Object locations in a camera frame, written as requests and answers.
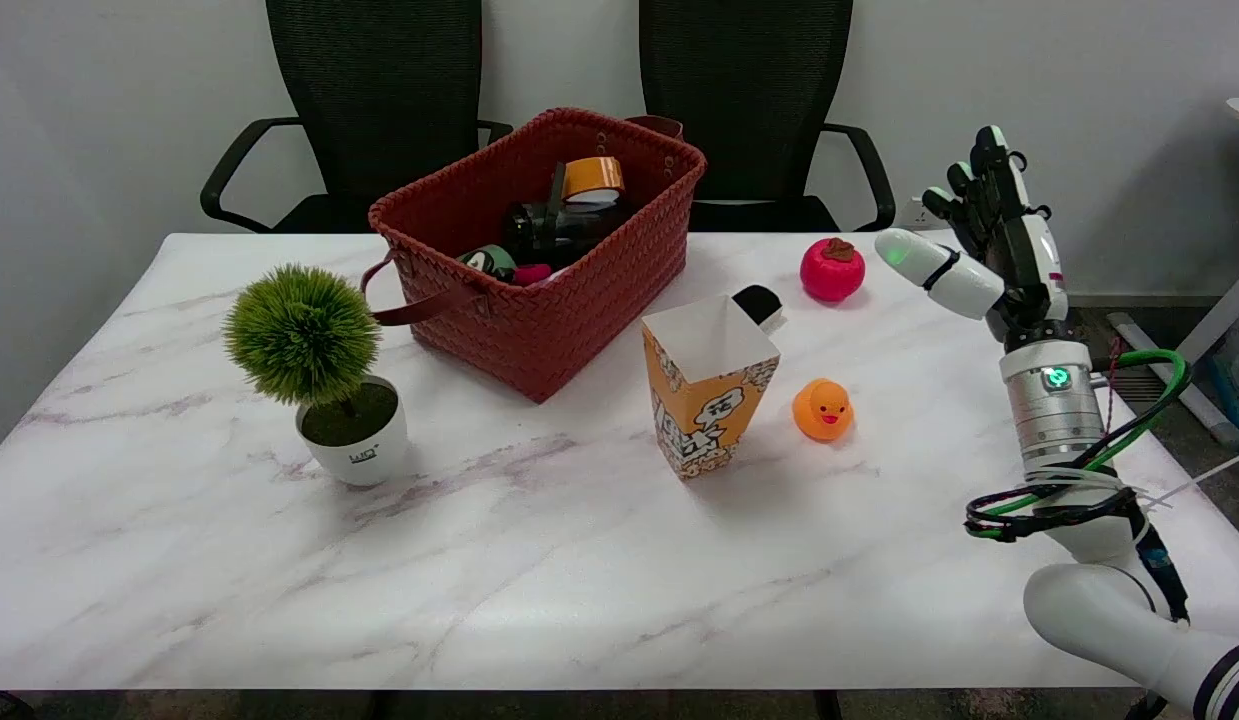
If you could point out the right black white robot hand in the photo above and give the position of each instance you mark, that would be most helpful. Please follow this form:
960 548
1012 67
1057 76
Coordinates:
1027 250

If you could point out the orange white popcorn box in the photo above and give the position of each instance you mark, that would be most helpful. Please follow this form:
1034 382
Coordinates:
707 400

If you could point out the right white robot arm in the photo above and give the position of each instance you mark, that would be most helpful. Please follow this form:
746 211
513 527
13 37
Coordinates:
1057 410

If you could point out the white desk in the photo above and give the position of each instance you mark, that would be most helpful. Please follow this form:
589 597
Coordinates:
1194 345

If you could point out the red pomegranate toy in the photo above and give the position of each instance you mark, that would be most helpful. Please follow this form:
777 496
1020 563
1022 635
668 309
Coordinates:
831 272

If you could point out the orange rubber duck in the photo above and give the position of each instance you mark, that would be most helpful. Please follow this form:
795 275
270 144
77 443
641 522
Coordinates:
822 412

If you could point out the small black white object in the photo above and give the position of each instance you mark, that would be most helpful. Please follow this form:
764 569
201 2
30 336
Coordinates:
759 300

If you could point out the white zip tie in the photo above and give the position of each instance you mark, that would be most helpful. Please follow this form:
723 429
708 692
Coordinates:
1204 475

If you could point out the black mesh office chair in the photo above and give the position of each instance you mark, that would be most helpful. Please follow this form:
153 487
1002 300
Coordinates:
379 90
749 90

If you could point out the orange tape roll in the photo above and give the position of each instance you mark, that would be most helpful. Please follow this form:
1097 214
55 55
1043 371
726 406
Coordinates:
591 176

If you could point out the black bottle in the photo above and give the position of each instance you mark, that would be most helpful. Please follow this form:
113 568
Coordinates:
559 230

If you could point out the red woven basket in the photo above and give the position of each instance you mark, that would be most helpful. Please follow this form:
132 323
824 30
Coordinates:
559 310

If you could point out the pink object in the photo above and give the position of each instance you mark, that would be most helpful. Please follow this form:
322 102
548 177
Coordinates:
532 274

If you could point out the green toy in basket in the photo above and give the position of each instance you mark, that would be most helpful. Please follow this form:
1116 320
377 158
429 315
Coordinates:
491 260

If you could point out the green ball plant white pot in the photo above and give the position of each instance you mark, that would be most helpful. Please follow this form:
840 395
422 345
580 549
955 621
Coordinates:
309 340

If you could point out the white wall outlet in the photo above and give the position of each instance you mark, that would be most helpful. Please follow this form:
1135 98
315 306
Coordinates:
913 213

